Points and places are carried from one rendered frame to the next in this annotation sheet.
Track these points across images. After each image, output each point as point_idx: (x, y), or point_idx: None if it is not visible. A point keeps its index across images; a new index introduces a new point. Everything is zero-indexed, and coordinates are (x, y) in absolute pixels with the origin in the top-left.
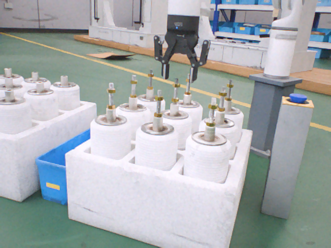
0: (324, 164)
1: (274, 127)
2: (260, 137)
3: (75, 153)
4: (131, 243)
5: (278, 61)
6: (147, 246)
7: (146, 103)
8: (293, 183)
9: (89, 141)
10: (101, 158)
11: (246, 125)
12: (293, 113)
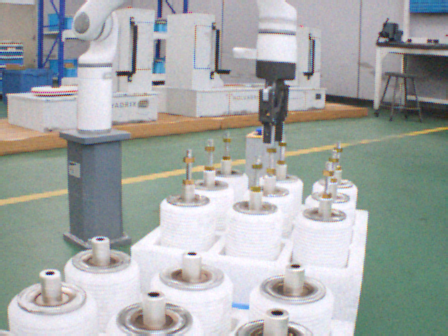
0: (143, 220)
1: (121, 198)
2: (113, 220)
3: (355, 271)
4: (360, 324)
5: (109, 108)
6: (358, 315)
7: (213, 204)
8: None
9: (309, 269)
10: (354, 256)
11: (0, 235)
12: (277, 146)
